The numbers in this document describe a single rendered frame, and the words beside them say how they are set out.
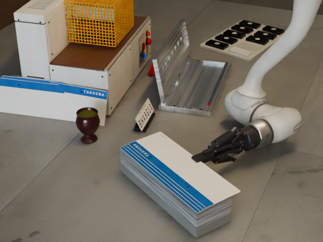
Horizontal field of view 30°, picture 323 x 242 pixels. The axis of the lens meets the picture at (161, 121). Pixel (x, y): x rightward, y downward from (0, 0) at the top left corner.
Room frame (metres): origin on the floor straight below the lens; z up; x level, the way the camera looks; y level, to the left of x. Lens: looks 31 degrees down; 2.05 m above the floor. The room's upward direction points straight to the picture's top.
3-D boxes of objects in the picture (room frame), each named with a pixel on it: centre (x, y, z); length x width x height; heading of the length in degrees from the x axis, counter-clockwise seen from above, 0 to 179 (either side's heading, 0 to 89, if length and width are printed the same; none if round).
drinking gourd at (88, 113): (1.80, 0.26, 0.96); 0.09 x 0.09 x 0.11
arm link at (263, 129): (1.69, -0.32, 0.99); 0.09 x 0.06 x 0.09; 36
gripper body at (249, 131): (1.64, -0.26, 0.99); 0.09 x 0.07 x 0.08; 126
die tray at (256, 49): (2.69, -0.40, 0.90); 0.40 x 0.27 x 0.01; 143
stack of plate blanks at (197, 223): (1.49, -0.03, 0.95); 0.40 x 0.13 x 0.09; 36
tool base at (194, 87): (2.20, -0.15, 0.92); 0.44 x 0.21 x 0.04; 164
